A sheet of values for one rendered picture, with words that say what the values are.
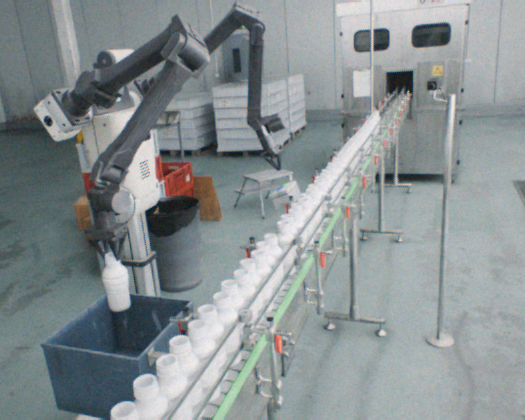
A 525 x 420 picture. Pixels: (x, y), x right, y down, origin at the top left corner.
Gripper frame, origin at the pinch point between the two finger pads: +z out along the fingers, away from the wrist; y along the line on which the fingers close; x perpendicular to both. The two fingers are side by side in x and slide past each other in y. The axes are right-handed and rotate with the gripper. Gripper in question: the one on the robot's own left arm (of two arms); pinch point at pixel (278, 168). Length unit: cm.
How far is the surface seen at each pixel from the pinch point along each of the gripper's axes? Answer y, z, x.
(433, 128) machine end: 409, 72, -35
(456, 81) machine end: 409, 31, -73
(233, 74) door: 956, -136, 385
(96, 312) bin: -82, 12, 44
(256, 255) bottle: -85, 8, -18
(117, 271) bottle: -91, -1, 20
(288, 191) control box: -9.2, 9.0, -3.6
